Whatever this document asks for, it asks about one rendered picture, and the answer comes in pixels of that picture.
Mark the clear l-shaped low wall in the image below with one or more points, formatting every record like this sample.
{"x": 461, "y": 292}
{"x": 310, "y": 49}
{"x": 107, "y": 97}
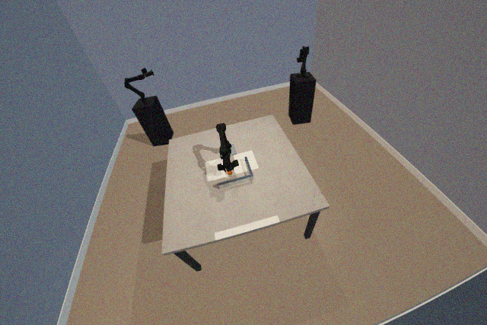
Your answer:
{"x": 236, "y": 182}

